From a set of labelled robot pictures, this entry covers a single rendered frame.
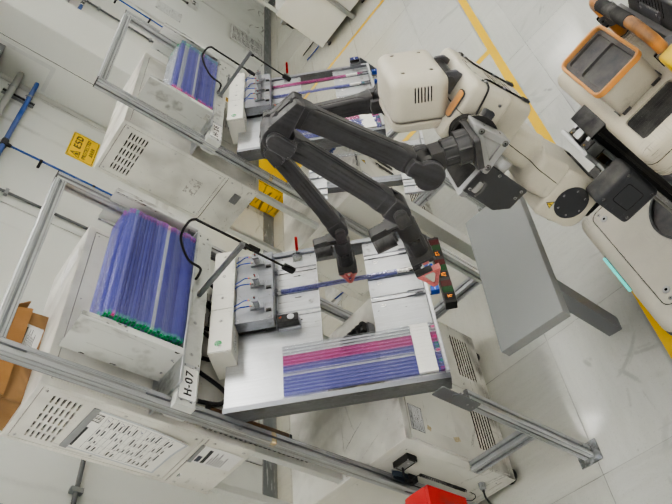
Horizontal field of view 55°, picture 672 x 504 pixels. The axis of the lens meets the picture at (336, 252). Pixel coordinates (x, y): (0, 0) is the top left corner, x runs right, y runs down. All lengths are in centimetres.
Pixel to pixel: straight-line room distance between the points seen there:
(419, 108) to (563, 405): 143
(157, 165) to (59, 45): 212
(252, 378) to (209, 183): 136
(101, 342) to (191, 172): 139
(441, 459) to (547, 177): 107
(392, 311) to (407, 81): 88
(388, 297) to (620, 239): 82
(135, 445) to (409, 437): 89
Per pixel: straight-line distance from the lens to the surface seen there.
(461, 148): 158
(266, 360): 218
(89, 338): 202
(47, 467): 348
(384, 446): 233
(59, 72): 527
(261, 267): 240
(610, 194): 190
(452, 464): 246
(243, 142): 321
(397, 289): 229
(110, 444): 224
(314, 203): 209
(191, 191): 328
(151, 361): 206
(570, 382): 269
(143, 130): 312
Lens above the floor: 205
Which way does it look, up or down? 27 degrees down
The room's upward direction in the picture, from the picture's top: 62 degrees counter-clockwise
